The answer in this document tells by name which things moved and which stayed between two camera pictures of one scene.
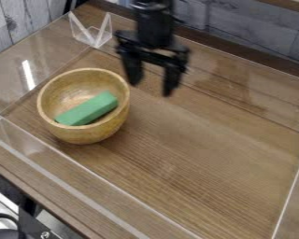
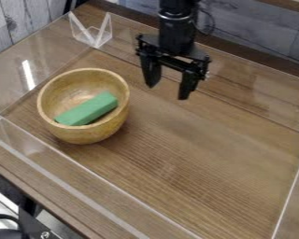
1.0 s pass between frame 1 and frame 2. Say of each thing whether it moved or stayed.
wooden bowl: stayed
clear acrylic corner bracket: stayed
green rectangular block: stayed
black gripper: moved
